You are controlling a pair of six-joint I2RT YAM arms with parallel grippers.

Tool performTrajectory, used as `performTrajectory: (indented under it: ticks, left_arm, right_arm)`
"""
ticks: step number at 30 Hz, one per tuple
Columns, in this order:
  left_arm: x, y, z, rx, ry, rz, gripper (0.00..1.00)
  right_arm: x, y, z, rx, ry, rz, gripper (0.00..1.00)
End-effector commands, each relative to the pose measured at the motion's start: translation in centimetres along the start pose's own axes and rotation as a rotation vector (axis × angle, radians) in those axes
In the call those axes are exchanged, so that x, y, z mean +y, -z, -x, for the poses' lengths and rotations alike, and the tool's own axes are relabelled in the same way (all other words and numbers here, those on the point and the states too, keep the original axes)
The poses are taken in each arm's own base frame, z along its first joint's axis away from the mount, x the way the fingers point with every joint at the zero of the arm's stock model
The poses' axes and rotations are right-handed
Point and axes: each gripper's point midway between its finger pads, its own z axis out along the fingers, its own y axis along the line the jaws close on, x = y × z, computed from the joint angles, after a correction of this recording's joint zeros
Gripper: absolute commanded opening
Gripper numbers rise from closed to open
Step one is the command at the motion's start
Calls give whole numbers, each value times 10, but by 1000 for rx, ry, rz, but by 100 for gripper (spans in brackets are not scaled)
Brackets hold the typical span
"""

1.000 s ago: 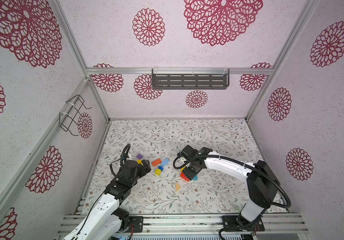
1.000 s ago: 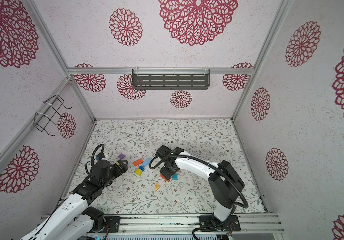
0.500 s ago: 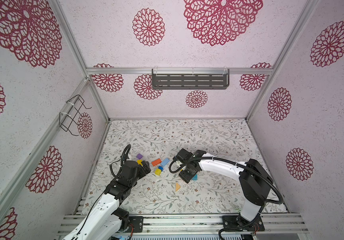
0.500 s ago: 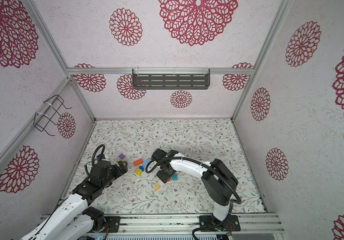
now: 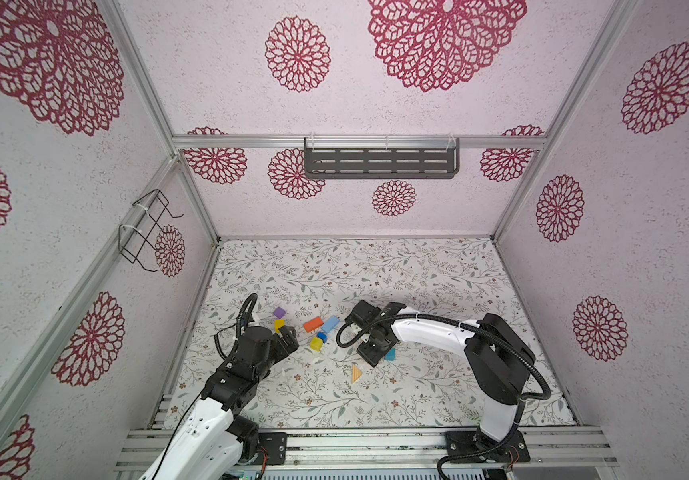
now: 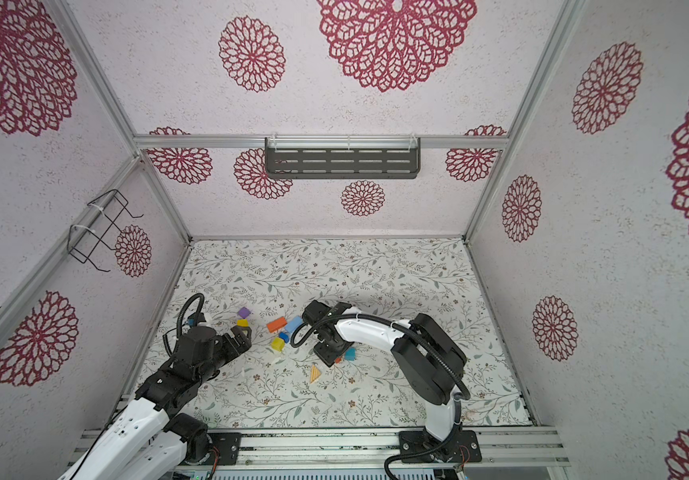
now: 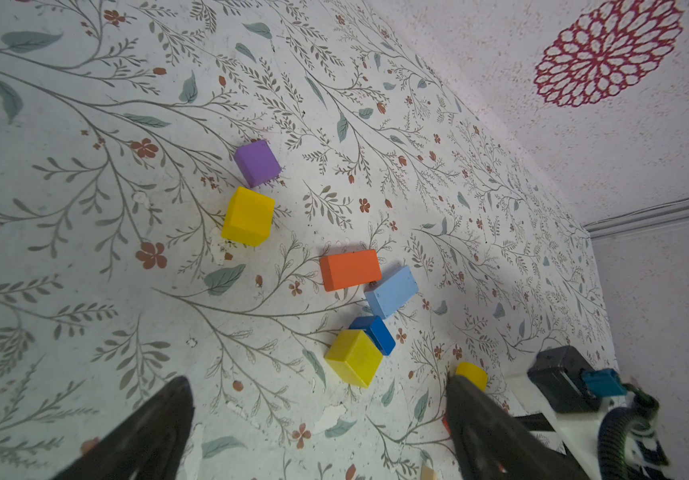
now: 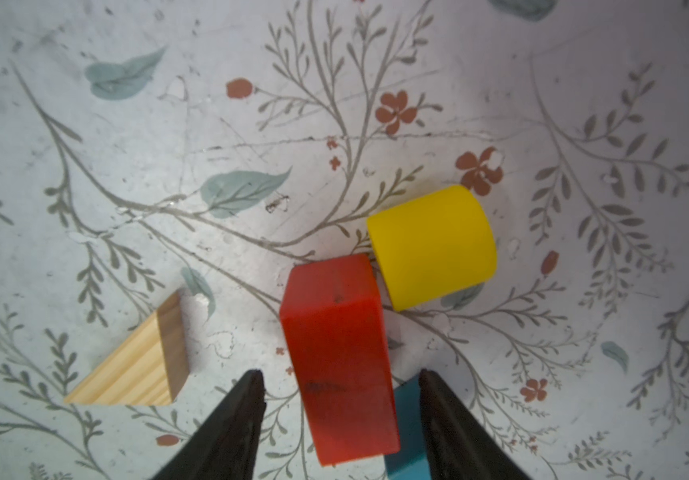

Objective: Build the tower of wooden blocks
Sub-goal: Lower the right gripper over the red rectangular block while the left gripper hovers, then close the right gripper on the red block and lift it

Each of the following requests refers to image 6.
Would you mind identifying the teal wood cube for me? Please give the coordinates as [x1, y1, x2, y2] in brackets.
[344, 347, 356, 361]

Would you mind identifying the light blue wood block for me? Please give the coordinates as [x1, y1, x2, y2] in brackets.
[284, 316, 304, 337]

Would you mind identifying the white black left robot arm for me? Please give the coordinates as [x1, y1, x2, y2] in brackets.
[60, 325, 252, 479]

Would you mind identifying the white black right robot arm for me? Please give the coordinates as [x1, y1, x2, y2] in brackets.
[290, 301, 472, 463]

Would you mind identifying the natural wood triangle block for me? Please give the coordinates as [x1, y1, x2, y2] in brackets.
[310, 365, 322, 384]

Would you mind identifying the orange wood rectangular block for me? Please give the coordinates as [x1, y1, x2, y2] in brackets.
[266, 317, 288, 334]

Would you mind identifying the purple wood cube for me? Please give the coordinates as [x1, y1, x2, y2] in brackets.
[238, 307, 252, 319]

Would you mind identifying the yellow wood cylinder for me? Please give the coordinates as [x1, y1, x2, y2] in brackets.
[270, 337, 286, 352]

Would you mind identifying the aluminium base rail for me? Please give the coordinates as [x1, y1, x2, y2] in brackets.
[67, 425, 571, 472]

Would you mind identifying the black wire wall rack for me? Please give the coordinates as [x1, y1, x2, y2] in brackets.
[66, 189, 144, 273]

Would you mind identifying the dark grey wall shelf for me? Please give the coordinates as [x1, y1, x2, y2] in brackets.
[264, 137, 422, 180]

